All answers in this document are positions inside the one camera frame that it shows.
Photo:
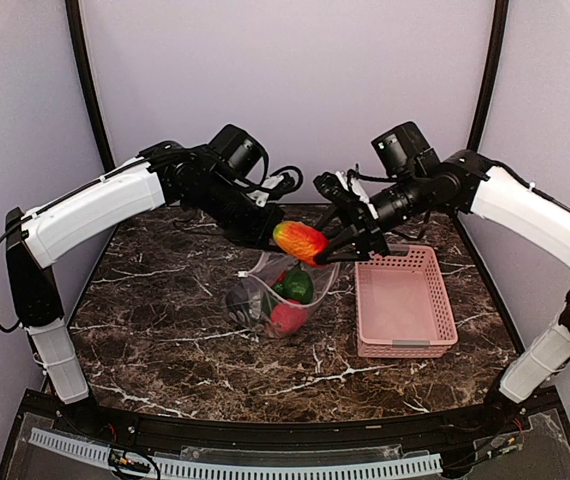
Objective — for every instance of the left black frame post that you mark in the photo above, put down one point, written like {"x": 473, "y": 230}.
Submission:
{"x": 84, "y": 72}

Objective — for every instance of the pink perforated plastic basket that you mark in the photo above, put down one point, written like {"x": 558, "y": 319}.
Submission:
{"x": 403, "y": 309}

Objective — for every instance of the clear zip top bag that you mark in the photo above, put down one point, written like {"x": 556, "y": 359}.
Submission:
{"x": 267, "y": 275}

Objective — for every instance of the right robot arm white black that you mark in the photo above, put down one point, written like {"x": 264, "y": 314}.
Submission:
{"x": 418, "y": 182}

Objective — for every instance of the black frame post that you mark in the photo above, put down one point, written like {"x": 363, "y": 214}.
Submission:
{"x": 84, "y": 72}
{"x": 490, "y": 71}

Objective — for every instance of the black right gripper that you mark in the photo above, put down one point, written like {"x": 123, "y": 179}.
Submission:
{"x": 365, "y": 232}

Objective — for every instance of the green lime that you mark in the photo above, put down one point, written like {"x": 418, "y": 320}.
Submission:
{"x": 297, "y": 285}

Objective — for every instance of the green cucumber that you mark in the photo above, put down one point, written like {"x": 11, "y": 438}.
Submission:
{"x": 268, "y": 303}

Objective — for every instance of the right black frame post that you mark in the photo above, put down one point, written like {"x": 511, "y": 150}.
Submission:
{"x": 490, "y": 71}

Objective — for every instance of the white slotted cable duct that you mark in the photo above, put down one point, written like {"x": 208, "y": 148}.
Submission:
{"x": 104, "y": 457}

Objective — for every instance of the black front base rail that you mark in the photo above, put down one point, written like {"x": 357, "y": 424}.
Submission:
{"x": 536, "y": 445}

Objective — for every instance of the red orange mango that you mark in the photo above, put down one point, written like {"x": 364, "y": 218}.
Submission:
{"x": 300, "y": 241}

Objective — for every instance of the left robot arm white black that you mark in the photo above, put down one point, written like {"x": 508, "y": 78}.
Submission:
{"x": 201, "y": 177}

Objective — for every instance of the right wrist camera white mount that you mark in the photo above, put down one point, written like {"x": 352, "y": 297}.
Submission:
{"x": 344, "y": 191}

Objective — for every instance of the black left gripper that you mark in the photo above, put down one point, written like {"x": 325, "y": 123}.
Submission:
{"x": 261, "y": 232}

